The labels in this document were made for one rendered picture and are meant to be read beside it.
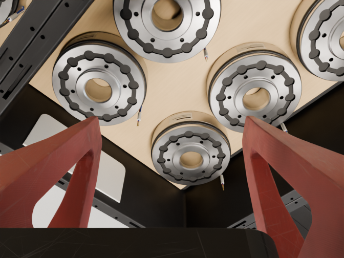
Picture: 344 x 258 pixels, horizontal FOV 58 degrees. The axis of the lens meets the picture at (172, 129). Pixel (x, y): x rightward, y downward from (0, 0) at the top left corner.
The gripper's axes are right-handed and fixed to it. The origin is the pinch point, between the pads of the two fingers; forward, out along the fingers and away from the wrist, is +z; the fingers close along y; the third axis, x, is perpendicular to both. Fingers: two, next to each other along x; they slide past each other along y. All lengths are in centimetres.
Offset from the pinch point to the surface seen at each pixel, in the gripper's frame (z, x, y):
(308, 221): 23.7, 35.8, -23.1
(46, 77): 23.5, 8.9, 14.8
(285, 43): 23.4, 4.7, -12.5
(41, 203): 37, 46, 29
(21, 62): 13.5, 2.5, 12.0
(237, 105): 19.8, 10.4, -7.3
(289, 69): 20.2, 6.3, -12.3
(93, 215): 37, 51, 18
